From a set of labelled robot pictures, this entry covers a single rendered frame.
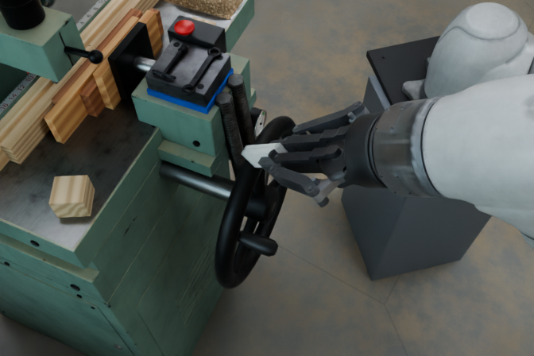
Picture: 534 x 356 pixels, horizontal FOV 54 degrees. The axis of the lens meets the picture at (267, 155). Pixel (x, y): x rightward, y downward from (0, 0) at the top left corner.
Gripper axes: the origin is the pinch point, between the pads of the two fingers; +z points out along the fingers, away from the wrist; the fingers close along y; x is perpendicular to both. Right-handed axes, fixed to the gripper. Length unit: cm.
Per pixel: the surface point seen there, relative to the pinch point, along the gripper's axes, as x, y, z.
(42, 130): -17.2, 7.8, 32.2
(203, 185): 5.5, 1.0, 21.6
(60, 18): -26.7, -3.2, 21.1
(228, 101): -3.8, -7.4, 11.0
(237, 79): -4.1, -11.7, 12.0
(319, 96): 63, -85, 97
